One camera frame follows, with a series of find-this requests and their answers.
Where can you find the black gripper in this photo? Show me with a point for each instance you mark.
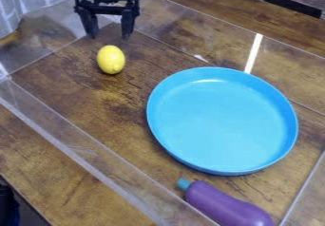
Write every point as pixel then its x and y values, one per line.
pixel 127 8

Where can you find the yellow lemon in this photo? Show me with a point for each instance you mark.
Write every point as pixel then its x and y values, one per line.
pixel 110 59

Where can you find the blue round tray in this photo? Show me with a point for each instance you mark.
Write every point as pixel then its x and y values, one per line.
pixel 222 121

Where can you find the purple toy eggplant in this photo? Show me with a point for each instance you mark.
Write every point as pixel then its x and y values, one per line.
pixel 225 209

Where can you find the clear acrylic enclosure wall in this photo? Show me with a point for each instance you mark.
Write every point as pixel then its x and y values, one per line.
pixel 76 151

